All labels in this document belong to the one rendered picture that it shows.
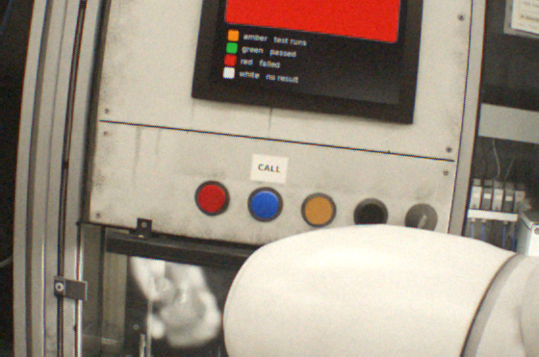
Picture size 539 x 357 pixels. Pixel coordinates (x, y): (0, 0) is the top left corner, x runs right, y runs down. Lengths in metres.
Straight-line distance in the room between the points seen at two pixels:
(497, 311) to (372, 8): 0.68
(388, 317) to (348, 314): 0.03
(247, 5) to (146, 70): 0.14
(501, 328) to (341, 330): 0.11
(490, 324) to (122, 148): 0.76
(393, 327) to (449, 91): 0.68
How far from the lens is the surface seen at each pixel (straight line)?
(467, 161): 1.35
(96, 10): 1.36
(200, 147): 1.34
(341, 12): 1.30
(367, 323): 0.69
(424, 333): 0.68
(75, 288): 1.40
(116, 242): 1.33
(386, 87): 1.30
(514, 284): 0.68
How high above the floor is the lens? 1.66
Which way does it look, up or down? 8 degrees down
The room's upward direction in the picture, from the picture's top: 6 degrees clockwise
